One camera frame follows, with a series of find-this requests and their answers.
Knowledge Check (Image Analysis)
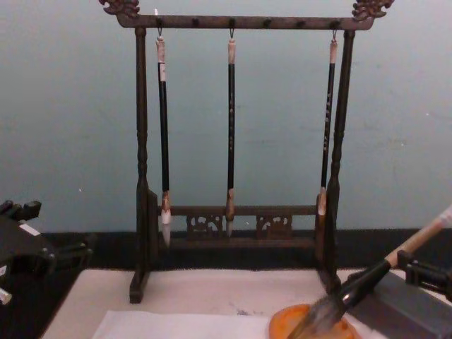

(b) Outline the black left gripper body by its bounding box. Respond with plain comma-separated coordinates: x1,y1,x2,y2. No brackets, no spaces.
0,214,59,339

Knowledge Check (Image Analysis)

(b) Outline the thin black brush, pale cap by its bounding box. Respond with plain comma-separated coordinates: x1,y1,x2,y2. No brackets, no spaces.
318,30,339,217

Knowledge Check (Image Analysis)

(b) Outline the dark carved wooden brush rack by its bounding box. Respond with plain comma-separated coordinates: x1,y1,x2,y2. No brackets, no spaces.
98,0,396,305

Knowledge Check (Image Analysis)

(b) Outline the orange ink dish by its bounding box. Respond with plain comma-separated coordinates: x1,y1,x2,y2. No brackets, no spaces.
269,303,355,339

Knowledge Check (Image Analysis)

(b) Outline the grey flat box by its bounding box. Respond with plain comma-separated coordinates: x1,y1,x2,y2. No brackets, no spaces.
344,270,452,339

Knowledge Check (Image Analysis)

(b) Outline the large brush with pale handle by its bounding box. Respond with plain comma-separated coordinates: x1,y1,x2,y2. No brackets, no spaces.
292,203,452,338

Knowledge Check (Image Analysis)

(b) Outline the black brush with brown ferrule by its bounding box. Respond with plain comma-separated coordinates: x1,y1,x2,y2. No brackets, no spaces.
225,28,237,239

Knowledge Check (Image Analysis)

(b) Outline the white felt mat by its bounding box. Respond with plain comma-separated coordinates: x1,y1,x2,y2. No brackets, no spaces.
41,268,407,339

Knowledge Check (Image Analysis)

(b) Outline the black brush with white tip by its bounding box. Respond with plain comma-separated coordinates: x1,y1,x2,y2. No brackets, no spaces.
155,34,174,249

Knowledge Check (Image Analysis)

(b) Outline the white paper sheet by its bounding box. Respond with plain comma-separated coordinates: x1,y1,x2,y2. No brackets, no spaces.
91,309,273,339

